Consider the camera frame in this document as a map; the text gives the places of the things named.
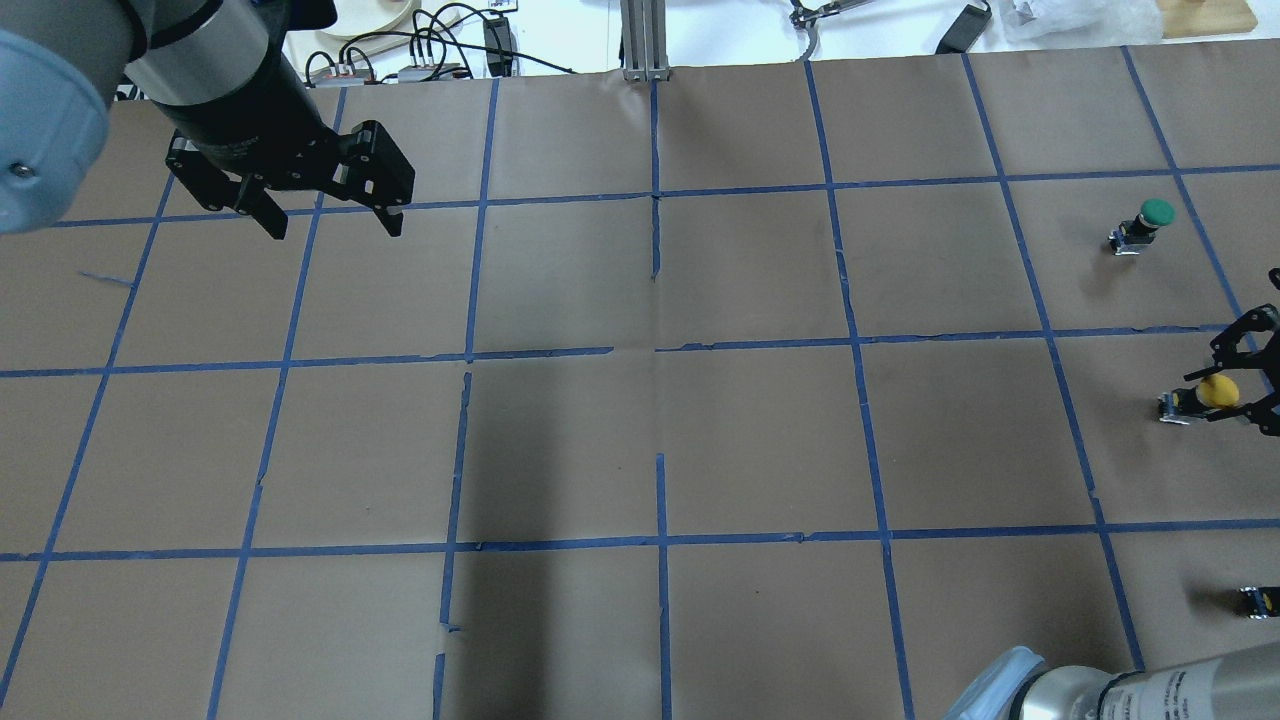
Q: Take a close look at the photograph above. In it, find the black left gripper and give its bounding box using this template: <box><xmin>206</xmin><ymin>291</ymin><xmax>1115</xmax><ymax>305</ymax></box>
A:
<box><xmin>152</xmin><ymin>50</ymin><xmax>416</xmax><ymax>240</ymax></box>

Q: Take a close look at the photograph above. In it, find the small black switch block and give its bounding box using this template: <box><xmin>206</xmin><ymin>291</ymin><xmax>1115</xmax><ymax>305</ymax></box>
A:
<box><xmin>1238</xmin><ymin>585</ymin><xmax>1279</xmax><ymax>620</ymax></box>

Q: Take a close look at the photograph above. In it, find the yellow push button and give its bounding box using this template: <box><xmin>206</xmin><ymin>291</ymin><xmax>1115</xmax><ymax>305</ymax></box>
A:
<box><xmin>1157</xmin><ymin>375</ymin><xmax>1240</xmax><ymax>427</ymax></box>

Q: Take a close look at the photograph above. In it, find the black power adapter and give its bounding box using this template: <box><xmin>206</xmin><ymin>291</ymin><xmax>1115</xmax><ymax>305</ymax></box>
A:
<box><xmin>483</xmin><ymin>14</ymin><xmax>516</xmax><ymax>77</ymax></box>
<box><xmin>934</xmin><ymin>1</ymin><xmax>993</xmax><ymax>55</ymax></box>

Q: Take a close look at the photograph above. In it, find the beige plate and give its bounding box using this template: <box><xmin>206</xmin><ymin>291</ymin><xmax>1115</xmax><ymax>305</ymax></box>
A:
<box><xmin>319</xmin><ymin>0</ymin><xmax>421</xmax><ymax>41</ymax></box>

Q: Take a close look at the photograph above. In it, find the clear plastic bag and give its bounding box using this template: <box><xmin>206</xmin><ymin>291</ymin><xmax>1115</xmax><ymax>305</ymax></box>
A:
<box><xmin>991</xmin><ymin>1</ymin><xmax>1164</xmax><ymax>47</ymax></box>

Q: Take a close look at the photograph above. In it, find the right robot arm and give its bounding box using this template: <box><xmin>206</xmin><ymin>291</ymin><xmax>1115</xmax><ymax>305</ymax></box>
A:
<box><xmin>945</xmin><ymin>304</ymin><xmax>1279</xmax><ymax>719</ymax></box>

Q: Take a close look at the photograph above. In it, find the green push button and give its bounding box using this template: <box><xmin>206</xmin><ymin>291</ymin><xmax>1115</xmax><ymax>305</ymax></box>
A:
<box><xmin>1108</xmin><ymin>199</ymin><xmax>1178</xmax><ymax>258</ymax></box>

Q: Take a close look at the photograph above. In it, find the aluminium frame post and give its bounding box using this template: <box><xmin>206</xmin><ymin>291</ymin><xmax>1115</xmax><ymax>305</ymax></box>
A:
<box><xmin>620</xmin><ymin>0</ymin><xmax>671</xmax><ymax>83</ymax></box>

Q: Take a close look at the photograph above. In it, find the wooden cutting board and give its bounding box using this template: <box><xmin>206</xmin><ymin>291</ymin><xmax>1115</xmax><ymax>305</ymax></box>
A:
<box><xmin>1156</xmin><ymin>0</ymin><xmax>1260</xmax><ymax>40</ymax></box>

